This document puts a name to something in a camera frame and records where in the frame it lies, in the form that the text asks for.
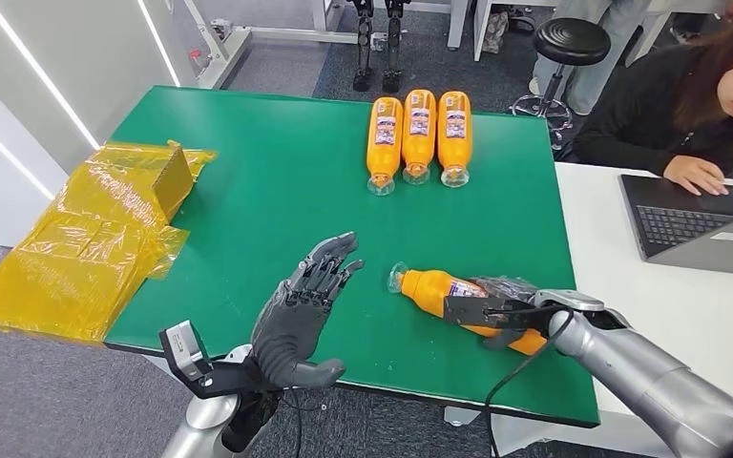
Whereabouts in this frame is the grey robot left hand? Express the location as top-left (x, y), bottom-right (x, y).
top-left (249, 231), bottom-right (366, 389)

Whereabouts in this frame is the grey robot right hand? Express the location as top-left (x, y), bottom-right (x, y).
top-left (467, 275), bottom-right (548, 353)

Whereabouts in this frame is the orange bottle with clear cap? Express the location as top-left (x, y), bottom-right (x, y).
top-left (366, 96), bottom-right (404, 198)
top-left (401, 89), bottom-right (437, 186)
top-left (437, 91), bottom-right (473, 189)
top-left (387, 261), bottom-right (548, 357)

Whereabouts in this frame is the green table mat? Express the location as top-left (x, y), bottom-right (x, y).
top-left (103, 85), bottom-right (601, 429)

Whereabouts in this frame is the dark grey laptop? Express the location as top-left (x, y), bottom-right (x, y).
top-left (618, 174), bottom-right (733, 280)

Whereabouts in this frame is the yellow plastic wrapped cardboard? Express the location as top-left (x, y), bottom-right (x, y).
top-left (0, 139), bottom-right (220, 345)

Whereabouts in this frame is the person's hand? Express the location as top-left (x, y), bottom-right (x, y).
top-left (661, 155), bottom-right (730, 198)

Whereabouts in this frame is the seated person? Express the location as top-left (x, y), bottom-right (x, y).
top-left (572, 3), bottom-right (733, 196)

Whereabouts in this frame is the standing person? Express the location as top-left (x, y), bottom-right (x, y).
top-left (529, 0), bottom-right (656, 117)

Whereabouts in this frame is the black round stool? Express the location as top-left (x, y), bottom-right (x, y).
top-left (509, 16), bottom-right (612, 152)

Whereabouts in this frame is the crumpled grey bag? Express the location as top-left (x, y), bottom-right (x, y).
top-left (481, 9), bottom-right (512, 55)

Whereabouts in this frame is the black robot leg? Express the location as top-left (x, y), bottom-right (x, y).
top-left (382, 0), bottom-right (410, 94)
top-left (352, 0), bottom-right (375, 94)

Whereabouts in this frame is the white desk leg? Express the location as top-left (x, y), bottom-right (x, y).
top-left (447, 0), bottom-right (492, 61)

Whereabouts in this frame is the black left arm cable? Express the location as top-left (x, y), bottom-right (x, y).
top-left (281, 386), bottom-right (324, 458)

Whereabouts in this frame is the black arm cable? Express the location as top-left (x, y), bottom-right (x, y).
top-left (484, 306), bottom-right (576, 458)
top-left (281, 386), bottom-right (324, 458)

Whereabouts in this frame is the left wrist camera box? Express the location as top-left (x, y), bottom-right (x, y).
top-left (158, 320), bottom-right (213, 384)

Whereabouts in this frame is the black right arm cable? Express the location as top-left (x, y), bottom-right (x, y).
top-left (484, 306), bottom-right (576, 458)

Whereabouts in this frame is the metal table bracket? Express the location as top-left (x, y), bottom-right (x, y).
top-left (444, 406), bottom-right (482, 427)

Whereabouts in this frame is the white metal frame stand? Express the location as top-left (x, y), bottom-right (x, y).
top-left (179, 0), bottom-right (393, 91)

